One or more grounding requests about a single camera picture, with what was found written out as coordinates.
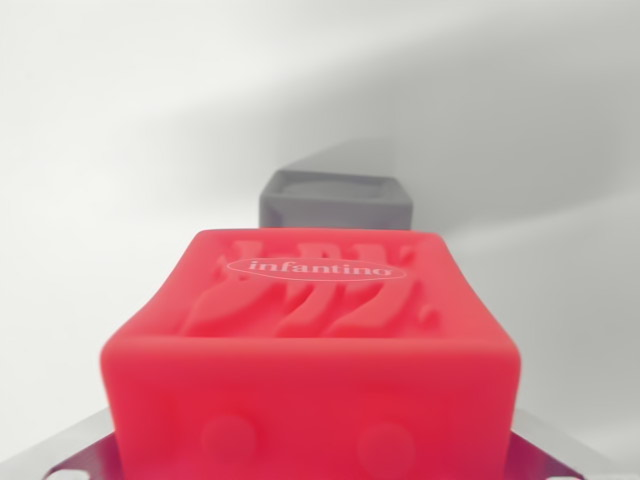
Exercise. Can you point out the gripper right finger with silver black pad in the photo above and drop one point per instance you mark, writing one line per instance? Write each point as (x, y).
(545, 452)

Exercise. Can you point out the gripper left finger with silver black pad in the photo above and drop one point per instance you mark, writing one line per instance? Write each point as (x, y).
(80, 450)

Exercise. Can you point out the red soft infantino cube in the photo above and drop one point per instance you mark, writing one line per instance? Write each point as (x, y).
(310, 380)

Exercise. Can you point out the grey soft cube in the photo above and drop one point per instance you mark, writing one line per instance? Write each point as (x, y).
(335, 205)

